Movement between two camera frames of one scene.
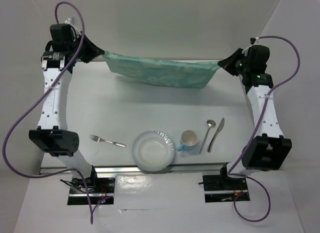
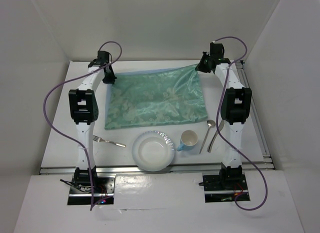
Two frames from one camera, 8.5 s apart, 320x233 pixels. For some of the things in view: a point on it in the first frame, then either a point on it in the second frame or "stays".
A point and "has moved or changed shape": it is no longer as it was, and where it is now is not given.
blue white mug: x=189 y=138 stays
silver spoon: x=211 y=123 stays
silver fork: x=99 y=139 stays
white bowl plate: x=153 y=150 stays
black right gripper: x=228 y=63 → x=200 y=67
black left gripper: x=92 y=51 → x=111 y=78
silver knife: x=220 y=126 stays
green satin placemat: x=156 y=72 has moved or changed shape
